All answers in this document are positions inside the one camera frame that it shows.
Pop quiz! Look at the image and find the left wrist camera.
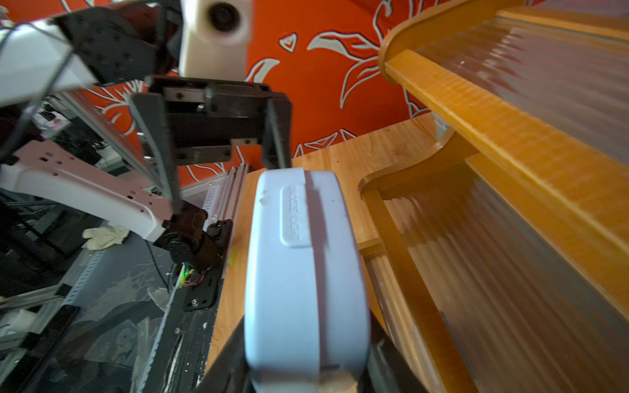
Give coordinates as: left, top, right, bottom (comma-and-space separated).
178, 1, 254, 81

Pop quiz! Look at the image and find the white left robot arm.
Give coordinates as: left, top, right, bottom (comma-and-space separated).
1, 1, 293, 272

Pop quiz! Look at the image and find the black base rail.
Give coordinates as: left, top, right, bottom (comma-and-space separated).
134, 218, 234, 393

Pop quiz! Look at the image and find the blue rounded square clock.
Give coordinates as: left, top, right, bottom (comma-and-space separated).
244, 168, 370, 392

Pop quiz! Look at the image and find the wooden two-tier shelf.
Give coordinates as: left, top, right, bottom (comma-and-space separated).
359, 1, 628, 392

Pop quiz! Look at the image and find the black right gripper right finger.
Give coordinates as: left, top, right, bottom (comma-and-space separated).
360, 314, 428, 393

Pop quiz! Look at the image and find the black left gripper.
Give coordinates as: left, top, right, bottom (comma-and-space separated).
129, 75, 293, 214

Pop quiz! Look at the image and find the white work glove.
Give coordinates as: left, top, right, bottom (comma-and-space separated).
82, 222, 130, 251

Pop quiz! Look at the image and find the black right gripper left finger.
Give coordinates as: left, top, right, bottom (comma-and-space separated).
193, 319, 253, 393

